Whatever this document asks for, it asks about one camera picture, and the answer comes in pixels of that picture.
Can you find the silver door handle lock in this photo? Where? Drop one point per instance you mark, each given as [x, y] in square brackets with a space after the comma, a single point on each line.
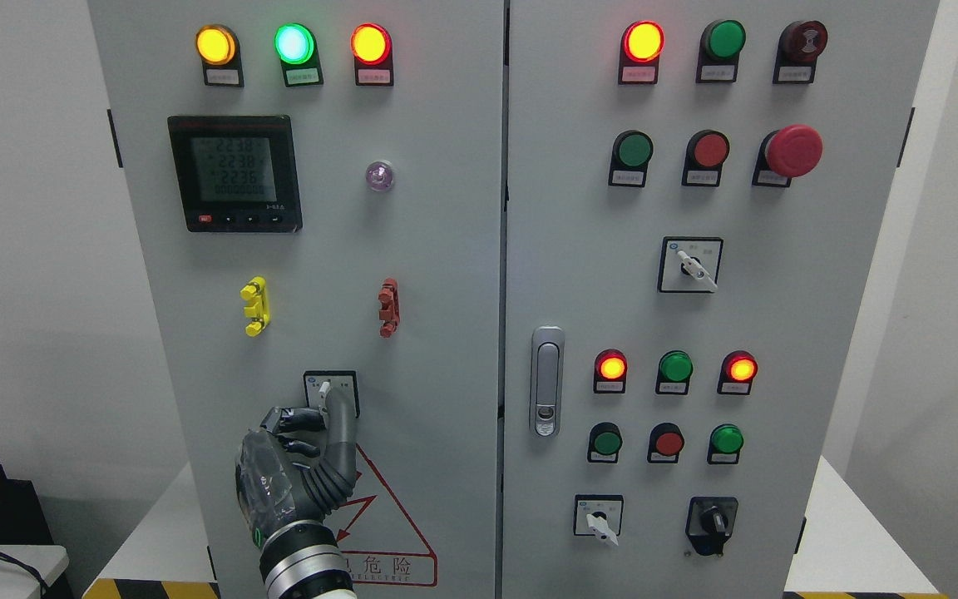
[546, 370]

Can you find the white rotary switch door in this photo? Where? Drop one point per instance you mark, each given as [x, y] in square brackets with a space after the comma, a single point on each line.
[318, 384]

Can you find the black digital power meter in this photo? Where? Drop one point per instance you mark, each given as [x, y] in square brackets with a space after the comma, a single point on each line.
[237, 173]

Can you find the red lit indicator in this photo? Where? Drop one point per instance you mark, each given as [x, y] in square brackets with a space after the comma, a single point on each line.
[640, 49]
[738, 370]
[610, 371]

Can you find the yellow indicator light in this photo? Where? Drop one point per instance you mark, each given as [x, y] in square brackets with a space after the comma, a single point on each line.
[220, 57]

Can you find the green push button lower right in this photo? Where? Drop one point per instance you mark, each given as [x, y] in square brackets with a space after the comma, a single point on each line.
[725, 445]

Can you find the green push button lower left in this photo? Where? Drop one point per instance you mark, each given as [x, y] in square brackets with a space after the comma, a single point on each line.
[605, 442]

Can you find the white rotary switch bottom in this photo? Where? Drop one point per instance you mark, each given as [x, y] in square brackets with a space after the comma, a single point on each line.
[599, 516]

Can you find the red lit indicator top right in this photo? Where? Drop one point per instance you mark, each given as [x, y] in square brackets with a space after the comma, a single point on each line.
[640, 49]

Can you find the white rotary switch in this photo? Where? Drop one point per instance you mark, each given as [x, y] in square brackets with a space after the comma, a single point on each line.
[690, 264]
[599, 516]

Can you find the green push button second row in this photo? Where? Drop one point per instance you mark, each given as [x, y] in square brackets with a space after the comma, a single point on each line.
[630, 158]

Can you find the red lit indicator lower right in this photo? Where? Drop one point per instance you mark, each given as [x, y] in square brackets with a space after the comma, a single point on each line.
[738, 370]

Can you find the grey cabinet door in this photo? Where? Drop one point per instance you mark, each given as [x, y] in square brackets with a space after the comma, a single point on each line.
[429, 393]
[585, 257]

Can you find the green lit indicator light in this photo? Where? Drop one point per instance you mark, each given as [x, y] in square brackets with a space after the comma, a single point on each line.
[298, 54]

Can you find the black selector knob switch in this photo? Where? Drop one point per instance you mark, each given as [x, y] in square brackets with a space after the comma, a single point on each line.
[710, 523]

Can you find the yellow terminal connector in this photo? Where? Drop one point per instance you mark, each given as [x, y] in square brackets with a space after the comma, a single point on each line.
[256, 306]

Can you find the red lit indicator lower left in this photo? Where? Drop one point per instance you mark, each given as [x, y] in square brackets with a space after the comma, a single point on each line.
[610, 371]

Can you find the small clear purple lamp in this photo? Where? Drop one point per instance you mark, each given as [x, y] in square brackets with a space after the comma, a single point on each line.
[380, 176]

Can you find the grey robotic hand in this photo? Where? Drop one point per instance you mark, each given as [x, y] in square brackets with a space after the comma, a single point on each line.
[299, 464]

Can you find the red indicator light left door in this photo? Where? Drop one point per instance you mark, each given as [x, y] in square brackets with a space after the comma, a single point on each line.
[373, 55]

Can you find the red terminal connector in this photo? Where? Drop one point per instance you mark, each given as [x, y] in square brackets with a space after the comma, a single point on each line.
[389, 309]

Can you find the red electric hazard warning sticker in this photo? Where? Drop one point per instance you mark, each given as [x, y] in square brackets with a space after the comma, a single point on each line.
[377, 535]

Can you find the red push button second row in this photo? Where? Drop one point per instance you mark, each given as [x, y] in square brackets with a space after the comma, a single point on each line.
[706, 152]

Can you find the white box bottom left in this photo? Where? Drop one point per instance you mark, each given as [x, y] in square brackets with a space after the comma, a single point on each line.
[51, 562]

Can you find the red emergency stop button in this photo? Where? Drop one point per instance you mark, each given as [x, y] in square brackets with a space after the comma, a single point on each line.
[786, 153]

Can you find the green indicator lower middle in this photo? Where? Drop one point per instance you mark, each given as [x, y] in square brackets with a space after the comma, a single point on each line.
[674, 372]

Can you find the grey cabinet right door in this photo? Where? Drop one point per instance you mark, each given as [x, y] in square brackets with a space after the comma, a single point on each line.
[585, 257]

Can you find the dark red buzzer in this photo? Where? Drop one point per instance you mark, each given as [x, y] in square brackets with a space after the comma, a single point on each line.
[799, 46]

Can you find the green push button top row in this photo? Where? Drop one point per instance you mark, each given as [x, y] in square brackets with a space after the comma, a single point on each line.
[719, 51]

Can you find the grey cabinet left door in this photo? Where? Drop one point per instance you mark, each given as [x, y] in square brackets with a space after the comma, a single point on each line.
[429, 393]

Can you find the white rotary switch upper right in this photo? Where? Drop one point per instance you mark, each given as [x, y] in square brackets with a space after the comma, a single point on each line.
[690, 264]

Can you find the red push button lower middle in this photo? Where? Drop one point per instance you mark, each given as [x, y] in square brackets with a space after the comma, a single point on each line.
[665, 443]

